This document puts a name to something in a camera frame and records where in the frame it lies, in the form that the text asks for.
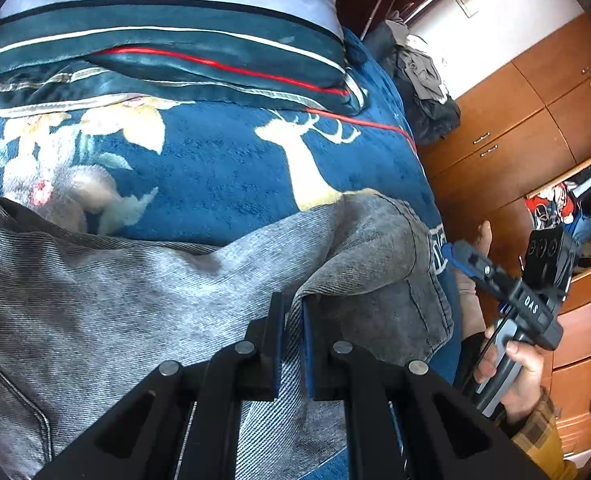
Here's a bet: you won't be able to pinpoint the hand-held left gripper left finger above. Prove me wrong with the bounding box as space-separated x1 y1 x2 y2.
33 291 286 480

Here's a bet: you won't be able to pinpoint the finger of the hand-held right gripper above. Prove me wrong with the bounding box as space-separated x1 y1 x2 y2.
440 239 516 311

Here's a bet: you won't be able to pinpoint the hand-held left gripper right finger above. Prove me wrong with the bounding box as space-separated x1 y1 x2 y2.
300 300 551 480

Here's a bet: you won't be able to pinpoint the grey denim pants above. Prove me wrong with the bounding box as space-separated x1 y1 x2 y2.
0 192 453 480

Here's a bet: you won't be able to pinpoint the person's right forearm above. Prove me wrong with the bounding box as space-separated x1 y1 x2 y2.
506 385 579 480

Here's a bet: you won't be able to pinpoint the person's right hand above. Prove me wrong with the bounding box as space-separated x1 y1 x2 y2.
476 326 549 426

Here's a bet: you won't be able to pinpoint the colourful clothes pile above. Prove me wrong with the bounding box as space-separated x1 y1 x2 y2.
525 152 591 268

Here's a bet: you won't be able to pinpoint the brown wooden wardrobe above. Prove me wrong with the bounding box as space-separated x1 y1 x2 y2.
418 12 591 466

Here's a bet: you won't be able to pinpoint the black jacket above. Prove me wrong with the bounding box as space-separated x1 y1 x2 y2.
365 20 462 147

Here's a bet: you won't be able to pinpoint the blue deer printed blanket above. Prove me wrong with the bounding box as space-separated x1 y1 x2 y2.
0 27 463 480

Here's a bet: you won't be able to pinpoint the grey garment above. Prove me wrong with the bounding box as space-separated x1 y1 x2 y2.
400 50 447 103

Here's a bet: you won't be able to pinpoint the grey blue flower logo pillow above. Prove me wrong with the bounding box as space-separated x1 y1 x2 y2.
0 0 371 116

